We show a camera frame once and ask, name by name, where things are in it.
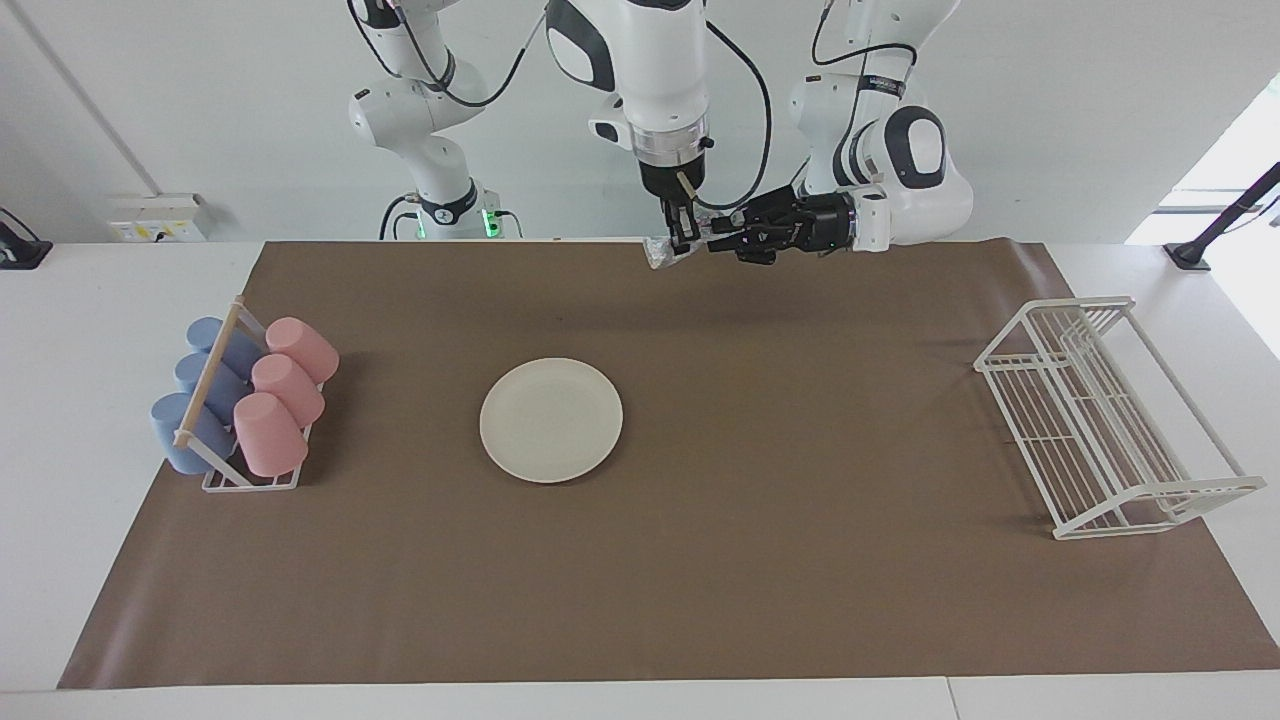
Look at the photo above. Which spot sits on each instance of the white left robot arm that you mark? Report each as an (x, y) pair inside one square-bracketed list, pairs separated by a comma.
[(910, 190)]

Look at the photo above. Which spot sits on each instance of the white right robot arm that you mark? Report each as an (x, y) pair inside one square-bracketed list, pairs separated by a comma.
[(655, 70)]

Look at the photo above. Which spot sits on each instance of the black table clamp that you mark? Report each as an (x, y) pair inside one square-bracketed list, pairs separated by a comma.
[(20, 250)]

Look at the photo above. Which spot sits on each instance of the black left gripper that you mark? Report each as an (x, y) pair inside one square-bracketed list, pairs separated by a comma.
[(830, 222)]

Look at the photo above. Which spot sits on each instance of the blue plastic cup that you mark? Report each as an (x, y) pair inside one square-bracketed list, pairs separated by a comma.
[(175, 435), (225, 385), (238, 348)]

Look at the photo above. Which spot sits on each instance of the brown table mat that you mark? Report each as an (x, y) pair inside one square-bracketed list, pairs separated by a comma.
[(750, 580)]

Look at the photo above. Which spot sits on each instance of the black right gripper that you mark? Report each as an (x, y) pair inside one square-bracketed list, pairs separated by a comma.
[(660, 185)]

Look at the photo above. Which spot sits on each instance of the cream round plate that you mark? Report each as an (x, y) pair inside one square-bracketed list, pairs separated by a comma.
[(551, 420)]

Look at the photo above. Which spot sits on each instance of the pink plastic cup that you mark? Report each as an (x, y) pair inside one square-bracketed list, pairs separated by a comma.
[(290, 388), (270, 435), (303, 348)]

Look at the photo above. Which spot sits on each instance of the wooden white cup rack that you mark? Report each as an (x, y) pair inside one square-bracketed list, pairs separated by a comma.
[(208, 378)]

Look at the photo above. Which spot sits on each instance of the white wall socket box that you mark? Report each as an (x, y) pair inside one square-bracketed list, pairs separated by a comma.
[(160, 218)]

